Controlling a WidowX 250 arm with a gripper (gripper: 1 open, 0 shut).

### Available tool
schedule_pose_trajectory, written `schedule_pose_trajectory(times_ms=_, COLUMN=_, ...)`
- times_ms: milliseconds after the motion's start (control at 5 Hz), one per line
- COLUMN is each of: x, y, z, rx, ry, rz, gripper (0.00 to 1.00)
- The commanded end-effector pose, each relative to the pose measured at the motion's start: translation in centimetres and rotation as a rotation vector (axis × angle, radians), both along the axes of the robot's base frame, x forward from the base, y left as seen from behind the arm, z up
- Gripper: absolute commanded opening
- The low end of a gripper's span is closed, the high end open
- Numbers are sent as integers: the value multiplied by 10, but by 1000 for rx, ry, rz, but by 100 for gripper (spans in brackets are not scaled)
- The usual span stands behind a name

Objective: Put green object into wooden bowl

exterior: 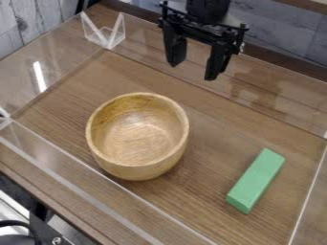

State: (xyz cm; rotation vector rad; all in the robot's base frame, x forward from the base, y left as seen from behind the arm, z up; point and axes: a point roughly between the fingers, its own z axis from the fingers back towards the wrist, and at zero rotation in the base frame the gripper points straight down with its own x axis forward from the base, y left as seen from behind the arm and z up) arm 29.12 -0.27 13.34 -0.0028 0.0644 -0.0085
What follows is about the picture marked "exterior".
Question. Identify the black metal table bracket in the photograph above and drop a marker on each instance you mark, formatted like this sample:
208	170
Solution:
38	217

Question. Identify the green rectangular block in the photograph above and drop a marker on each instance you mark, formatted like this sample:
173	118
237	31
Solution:
255	180

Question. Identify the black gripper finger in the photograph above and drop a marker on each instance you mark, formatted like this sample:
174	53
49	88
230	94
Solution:
174	45
217	60

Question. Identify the clear acrylic tray enclosure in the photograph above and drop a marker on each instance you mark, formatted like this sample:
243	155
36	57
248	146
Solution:
257	106

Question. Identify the clear acrylic corner bracket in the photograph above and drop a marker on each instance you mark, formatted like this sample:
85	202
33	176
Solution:
104	36

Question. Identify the wooden bowl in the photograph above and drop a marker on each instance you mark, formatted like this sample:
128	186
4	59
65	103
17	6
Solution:
137	134

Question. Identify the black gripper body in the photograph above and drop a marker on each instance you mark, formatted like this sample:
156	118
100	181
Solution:
206	16

